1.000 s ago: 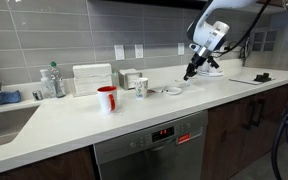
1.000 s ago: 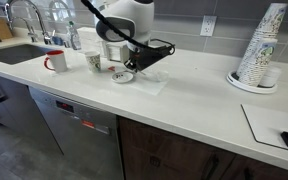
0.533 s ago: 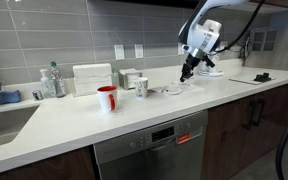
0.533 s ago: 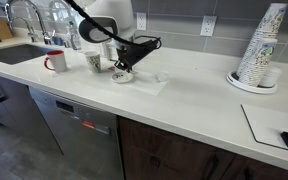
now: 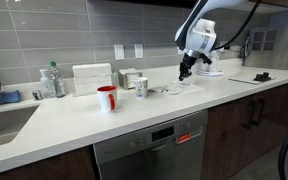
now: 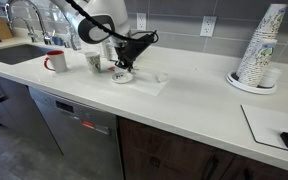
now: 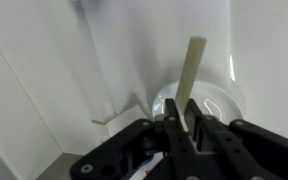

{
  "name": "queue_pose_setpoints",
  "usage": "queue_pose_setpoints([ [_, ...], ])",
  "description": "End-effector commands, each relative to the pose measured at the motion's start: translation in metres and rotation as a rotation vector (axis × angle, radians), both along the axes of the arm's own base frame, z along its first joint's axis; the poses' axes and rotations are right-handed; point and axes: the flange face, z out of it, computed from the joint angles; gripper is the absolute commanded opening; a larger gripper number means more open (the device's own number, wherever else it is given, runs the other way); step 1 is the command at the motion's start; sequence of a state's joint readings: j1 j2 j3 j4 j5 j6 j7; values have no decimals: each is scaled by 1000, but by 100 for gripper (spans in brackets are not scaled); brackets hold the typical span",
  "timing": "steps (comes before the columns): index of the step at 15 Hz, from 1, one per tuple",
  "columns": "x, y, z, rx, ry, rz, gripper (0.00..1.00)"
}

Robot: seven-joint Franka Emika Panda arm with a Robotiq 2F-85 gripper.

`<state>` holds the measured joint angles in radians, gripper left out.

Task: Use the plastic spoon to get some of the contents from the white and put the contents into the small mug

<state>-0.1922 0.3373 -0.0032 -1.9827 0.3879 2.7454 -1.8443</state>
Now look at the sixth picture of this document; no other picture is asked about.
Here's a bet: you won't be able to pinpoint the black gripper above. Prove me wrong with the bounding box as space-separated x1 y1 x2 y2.
113 33 153 73

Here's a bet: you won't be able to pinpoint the small white saucer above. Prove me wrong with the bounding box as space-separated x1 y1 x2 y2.
110 71 135 85

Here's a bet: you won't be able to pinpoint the grey napkin dispenser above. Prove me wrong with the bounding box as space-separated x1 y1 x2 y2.
103 40 118 63

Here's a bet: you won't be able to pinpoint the printed paper cup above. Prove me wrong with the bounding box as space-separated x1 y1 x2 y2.
84 51 102 73

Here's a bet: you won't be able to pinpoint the stack of white paper towels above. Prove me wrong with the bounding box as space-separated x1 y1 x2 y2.
78 40 111 58

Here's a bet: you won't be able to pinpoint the clear bottle green cap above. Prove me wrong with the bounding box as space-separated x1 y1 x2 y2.
66 21 82 52

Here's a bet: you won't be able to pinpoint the clear soap dispenser bottle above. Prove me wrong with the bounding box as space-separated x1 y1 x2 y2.
62 31 72 49

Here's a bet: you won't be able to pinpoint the blue sponge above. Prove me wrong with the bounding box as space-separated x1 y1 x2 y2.
51 35 65 47

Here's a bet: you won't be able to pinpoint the stainless steel dishwasher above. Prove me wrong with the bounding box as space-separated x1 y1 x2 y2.
28 86 125 180

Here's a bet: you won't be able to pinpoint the tall chrome faucet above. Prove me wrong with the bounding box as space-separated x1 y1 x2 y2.
4 0 52 45

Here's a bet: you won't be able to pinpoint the small chrome faucet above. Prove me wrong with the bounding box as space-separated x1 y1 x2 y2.
12 16 39 43

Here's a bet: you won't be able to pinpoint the wooden base cabinet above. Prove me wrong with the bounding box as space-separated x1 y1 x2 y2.
0 71 64 156
117 116 288 180

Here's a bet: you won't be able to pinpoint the undermount kitchen sink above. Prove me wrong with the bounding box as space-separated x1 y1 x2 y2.
0 43 54 66

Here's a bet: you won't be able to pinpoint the white round tray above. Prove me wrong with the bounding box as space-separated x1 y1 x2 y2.
226 70 278 96

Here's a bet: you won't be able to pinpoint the wooden cutting board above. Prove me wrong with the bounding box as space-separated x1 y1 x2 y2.
0 17 14 41

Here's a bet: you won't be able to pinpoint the short stack printed paper cups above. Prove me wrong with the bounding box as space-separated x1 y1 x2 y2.
238 37 278 88

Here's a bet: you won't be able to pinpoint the stack of white lids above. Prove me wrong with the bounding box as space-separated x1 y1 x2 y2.
258 67 282 89

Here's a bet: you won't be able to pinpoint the tall stack printed paper cups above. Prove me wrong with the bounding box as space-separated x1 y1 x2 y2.
236 3 288 81

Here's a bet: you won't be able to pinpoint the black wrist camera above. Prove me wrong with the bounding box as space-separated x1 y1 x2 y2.
130 31 159 45

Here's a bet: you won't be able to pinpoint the white wall outlet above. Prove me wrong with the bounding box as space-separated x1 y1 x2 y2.
199 15 218 38
136 12 148 32

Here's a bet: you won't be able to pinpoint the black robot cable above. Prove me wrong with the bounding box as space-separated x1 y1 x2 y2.
65 0 160 44

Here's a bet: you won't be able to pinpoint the white mug red handle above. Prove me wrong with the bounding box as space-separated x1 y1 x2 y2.
43 50 68 74

